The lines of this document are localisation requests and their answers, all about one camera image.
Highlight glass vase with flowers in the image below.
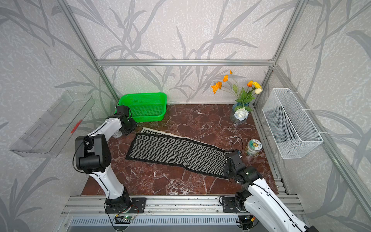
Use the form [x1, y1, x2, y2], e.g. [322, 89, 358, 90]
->
[211, 70, 263, 124]

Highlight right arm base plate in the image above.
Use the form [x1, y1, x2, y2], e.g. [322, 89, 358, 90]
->
[219, 196, 246, 213]

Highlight green plastic basket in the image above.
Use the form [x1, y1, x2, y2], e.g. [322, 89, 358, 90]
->
[118, 92, 167, 123]

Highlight black white knitted scarf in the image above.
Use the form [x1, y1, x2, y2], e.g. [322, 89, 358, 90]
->
[126, 128, 234, 179]

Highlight silver tin can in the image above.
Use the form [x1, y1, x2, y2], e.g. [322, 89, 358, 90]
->
[113, 130, 123, 138]

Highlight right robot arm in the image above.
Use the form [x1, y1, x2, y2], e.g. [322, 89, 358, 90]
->
[224, 151, 318, 232]

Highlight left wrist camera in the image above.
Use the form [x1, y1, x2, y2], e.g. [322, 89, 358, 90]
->
[116, 105, 129, 117]

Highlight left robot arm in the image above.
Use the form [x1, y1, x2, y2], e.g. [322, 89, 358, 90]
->
[72, 105, 136, 212]

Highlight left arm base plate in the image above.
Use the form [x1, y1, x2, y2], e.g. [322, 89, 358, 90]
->
[104, 197, 147, 214]

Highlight white wire mesh basket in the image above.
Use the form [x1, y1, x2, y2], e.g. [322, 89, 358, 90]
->
[262, 88, 323, 159]

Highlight clear acrylic wall shelf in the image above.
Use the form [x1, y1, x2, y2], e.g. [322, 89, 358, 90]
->
[10, 91, 95, 158]

